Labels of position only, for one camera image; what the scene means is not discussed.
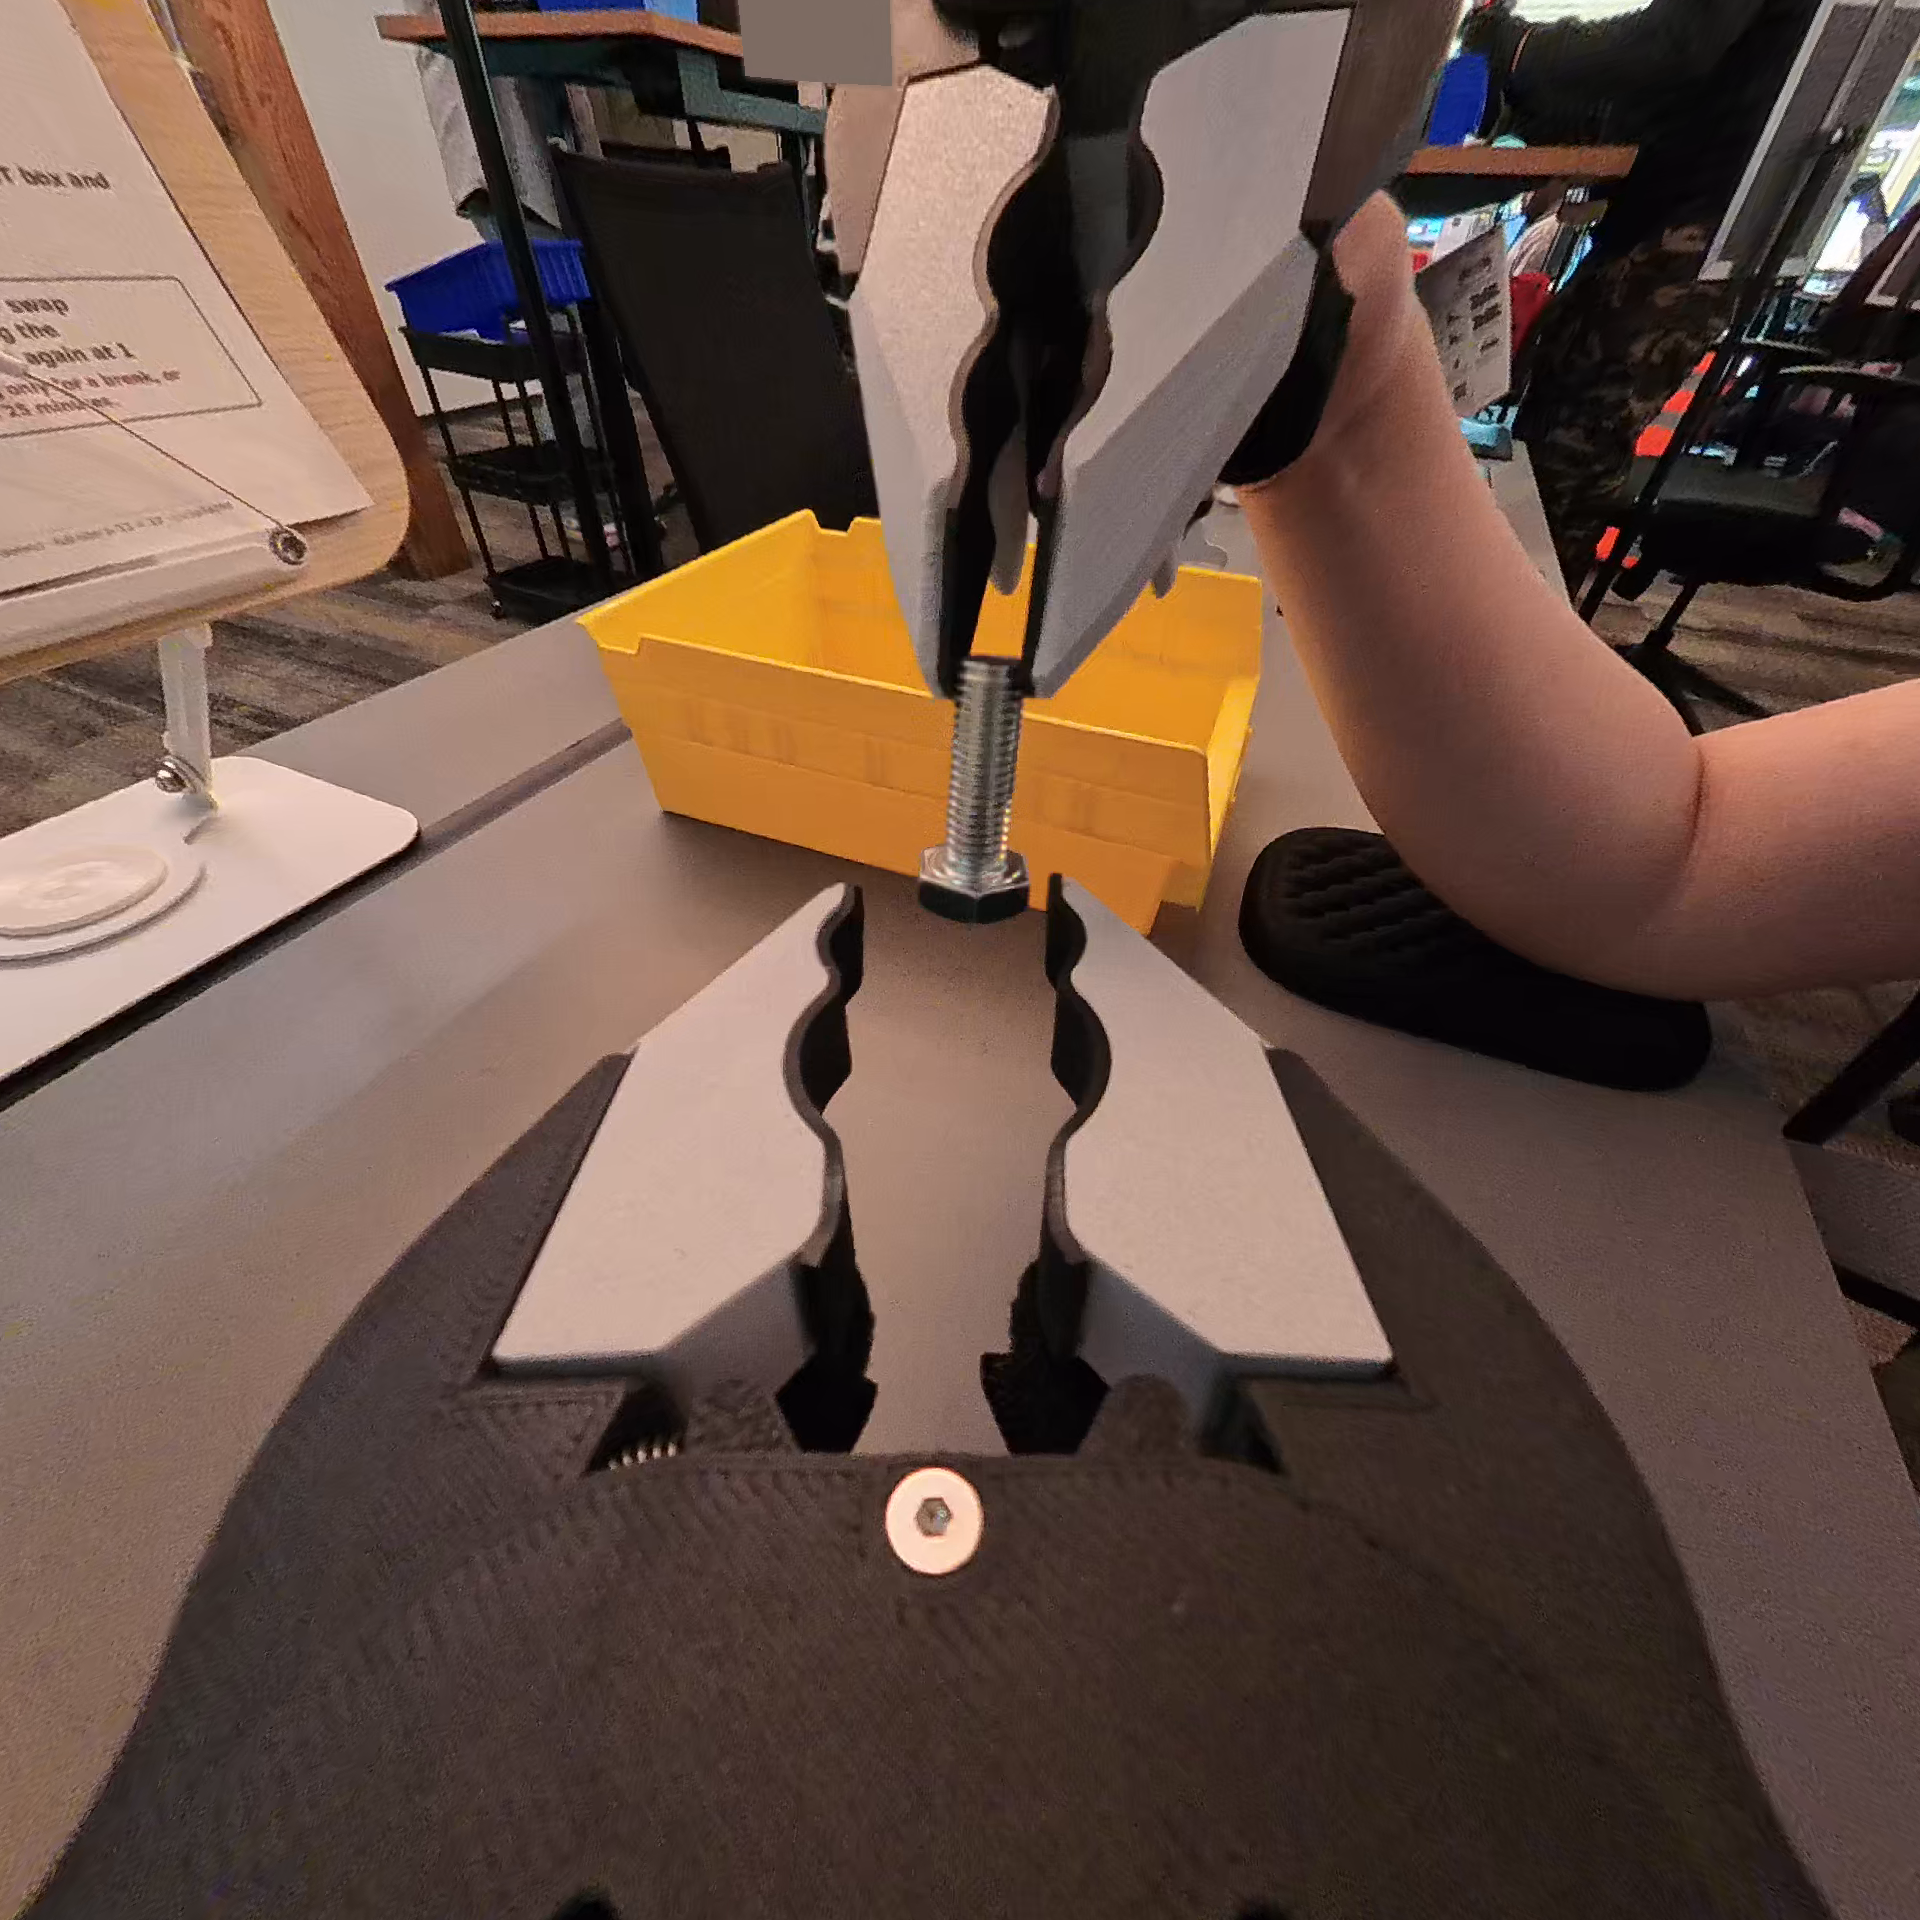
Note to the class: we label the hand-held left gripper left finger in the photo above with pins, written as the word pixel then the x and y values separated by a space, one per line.
pixel 675 1171

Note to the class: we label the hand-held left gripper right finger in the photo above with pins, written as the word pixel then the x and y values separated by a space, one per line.
pixel 1199 1187

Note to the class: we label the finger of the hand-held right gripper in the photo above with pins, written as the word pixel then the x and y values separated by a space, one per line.
pixel 1229 196
pixel 923 302

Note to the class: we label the yellow plastic bin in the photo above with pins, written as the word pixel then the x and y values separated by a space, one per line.
pixel 780 706

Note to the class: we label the steel hex bolt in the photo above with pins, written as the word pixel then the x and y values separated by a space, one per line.
pixel 982 752

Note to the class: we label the person's right forearm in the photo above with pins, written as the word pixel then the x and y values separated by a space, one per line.
pixel 1499 722

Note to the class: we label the person's right hand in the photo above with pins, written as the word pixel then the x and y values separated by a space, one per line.
pixel 1394 359

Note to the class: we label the blue plastic bin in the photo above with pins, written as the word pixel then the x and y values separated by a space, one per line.
pixel 479 294
pixel 1464 96
pixel 614 8

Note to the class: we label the wooden top desk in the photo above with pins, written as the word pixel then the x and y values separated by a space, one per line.
pixel 571 32
pixel 1530 160

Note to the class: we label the black mesh chair back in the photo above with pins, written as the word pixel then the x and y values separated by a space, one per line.
pixel 705 345

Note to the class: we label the white printed card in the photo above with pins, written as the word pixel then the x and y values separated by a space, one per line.
pixel 1467 323

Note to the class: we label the black pole stand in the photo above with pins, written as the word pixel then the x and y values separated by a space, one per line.
pixel 517 225

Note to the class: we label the black utility cart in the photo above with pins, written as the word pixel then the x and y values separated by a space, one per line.
pixel 517 474

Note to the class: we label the white metal stand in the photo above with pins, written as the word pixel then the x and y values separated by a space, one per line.
pixel 271 856

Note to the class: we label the black office chair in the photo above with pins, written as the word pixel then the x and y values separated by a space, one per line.
pixel 1770 496

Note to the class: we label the instruction sheet on stand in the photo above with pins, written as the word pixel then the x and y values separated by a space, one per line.
pixel 195 152

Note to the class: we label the wooden support post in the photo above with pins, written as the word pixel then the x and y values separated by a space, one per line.
pixel 257 90

